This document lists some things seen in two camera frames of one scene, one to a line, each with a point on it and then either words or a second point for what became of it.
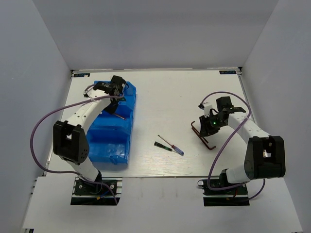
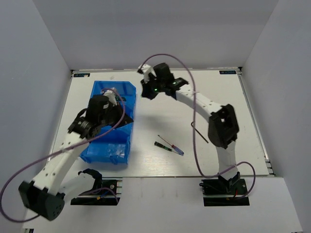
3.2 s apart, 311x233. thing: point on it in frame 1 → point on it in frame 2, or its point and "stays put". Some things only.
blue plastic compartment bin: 108,138 stays put
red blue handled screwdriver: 178,150 stays put
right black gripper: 205,129 → 146,92
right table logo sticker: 228,72 stays put
